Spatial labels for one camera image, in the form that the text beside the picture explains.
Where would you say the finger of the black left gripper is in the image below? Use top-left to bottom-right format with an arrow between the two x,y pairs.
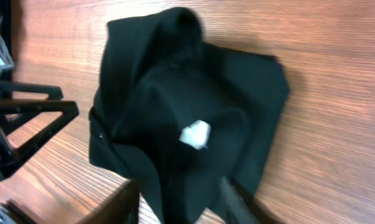
0,80 -> 79,182

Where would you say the black t-shirt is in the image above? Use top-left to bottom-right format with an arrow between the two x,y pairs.
89,7 -> 289,223

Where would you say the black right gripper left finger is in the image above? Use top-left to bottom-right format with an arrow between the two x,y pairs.
78,180 -> 140,224

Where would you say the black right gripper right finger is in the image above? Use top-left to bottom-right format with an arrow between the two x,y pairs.
220,177 -> 283,224

